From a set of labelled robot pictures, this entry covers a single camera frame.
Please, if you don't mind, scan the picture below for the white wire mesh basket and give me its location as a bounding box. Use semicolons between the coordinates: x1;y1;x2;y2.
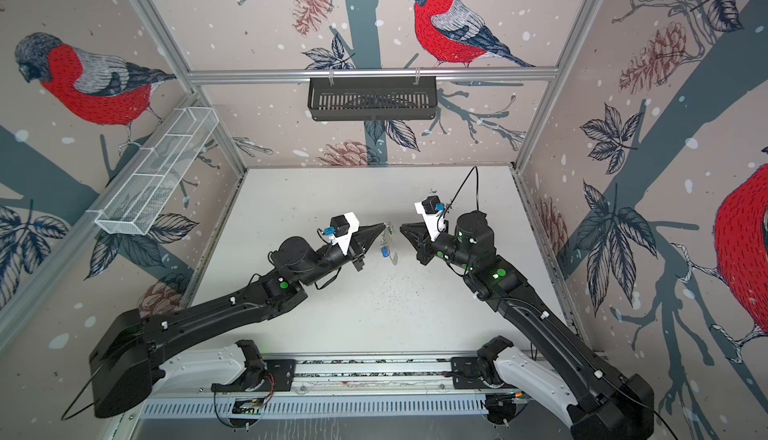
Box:
95;106;219;235

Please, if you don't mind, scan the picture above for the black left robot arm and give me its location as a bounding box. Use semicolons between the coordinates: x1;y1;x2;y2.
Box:
88;223;386;418

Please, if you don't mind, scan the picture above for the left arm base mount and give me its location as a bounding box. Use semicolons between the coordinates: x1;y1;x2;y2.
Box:
211;339;297;393

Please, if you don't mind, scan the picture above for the right camera cable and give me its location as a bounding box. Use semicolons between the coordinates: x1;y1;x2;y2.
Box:
440;165;481;216

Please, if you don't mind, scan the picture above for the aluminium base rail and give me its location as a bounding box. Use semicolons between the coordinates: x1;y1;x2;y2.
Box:
140;356;539;428

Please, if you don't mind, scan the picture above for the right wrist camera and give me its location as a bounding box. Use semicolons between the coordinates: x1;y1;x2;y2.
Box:
414;195;447;241

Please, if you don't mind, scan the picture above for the black wall basket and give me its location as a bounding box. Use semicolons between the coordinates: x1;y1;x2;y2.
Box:
307;76;438;121

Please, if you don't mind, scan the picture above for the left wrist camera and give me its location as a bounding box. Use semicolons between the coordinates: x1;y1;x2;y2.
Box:
321;212;360;255

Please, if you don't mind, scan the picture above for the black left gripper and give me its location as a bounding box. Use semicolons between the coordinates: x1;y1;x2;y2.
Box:
299;222;383;289

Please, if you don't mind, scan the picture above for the small circuit board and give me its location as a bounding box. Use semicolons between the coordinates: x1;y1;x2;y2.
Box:
232;398;269;416

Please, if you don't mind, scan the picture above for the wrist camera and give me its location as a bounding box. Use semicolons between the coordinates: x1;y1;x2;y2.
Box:
321;212;360;255
414;195;447;241

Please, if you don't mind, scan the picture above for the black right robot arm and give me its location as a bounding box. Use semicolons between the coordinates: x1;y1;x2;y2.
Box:
400;210;654;439

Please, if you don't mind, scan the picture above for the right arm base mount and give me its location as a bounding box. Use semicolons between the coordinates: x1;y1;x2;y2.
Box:
442;335;516;390

